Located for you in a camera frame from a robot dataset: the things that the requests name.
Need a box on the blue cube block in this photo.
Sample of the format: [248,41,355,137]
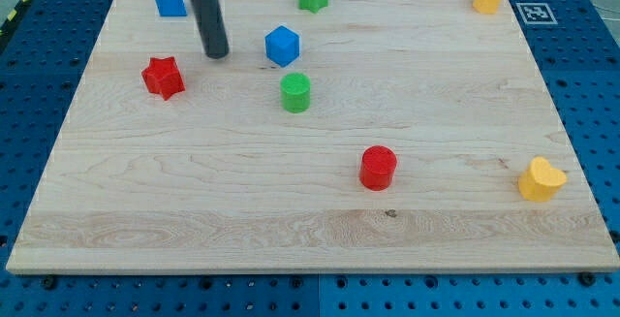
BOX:
[264,25,300,67]

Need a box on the wooden board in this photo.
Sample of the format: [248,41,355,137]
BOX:
[7,0,619,275]

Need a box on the white fiducial marker tag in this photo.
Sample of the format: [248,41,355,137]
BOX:
[516,2,557,25]

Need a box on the blue pentagon house block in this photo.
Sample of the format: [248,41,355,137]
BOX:
[155,0,187,17]

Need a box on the green cylinder block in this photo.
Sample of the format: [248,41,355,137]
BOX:
[280,73,311,113]

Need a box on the red cylinder block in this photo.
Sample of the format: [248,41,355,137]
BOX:
[358,145,397,191]

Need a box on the red star block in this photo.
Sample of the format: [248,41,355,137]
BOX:
[141,56,185,101]

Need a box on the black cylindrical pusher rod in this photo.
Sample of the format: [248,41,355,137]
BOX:
[190,0,230,59]

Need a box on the yellow heart block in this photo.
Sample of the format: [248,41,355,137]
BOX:
[517,156,568,203]

